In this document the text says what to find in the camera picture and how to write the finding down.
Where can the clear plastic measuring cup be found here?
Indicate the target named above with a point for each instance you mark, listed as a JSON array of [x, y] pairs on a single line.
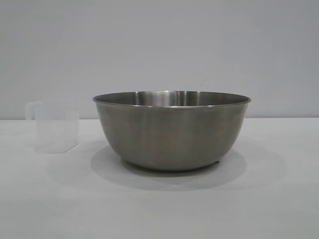
[[57, 129]]

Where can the large stainless steel bowl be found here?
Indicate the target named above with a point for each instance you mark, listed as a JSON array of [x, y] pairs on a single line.
[[172, 132]]

